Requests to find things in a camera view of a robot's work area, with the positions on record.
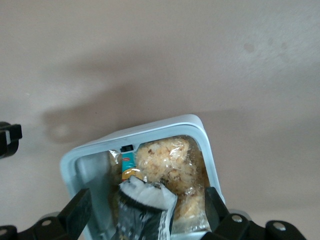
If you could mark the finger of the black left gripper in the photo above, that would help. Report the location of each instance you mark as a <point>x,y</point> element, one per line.
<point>10,140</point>

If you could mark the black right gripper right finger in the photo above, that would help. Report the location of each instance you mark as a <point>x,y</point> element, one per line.
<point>217,210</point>

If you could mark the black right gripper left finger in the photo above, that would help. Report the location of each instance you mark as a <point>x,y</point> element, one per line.
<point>78,212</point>

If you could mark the black snack wrapper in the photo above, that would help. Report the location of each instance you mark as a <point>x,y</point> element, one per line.
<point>140,220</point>

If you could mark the white square lidded bin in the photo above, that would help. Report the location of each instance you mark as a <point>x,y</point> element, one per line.
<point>175,125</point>

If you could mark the teal chips snack packet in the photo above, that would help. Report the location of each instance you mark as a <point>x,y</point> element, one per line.
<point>127,165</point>

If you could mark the clear bag of crumbs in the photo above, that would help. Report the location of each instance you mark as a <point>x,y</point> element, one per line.
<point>165,162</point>

